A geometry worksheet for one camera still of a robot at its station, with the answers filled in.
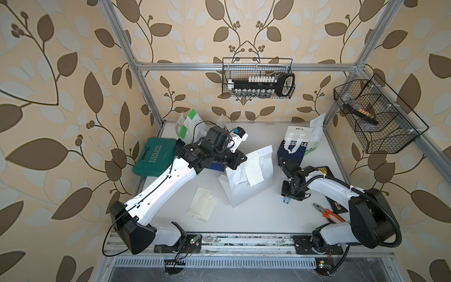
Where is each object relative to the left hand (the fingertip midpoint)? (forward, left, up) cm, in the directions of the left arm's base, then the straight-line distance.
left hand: (244, 155), depth 69 cm
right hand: (-5, -23, -28) cm, 37 cm away
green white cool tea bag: (+22, +26, -8) cm, 35 cm away
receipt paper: (-2, -4, -6) cm, 8 cm away
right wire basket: (+14, -59, +6) cm, 61 cm away
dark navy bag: (+16, -27, -13) cm, 34 cm away
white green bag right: (+26, -40, -9) cm, 49 cm away
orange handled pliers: (-14, -40, -27) cm, 50 cm away
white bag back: (-8, +3, -8) cm, 11 cm away
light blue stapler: (-7, -22, -27) cm, 36 cm away
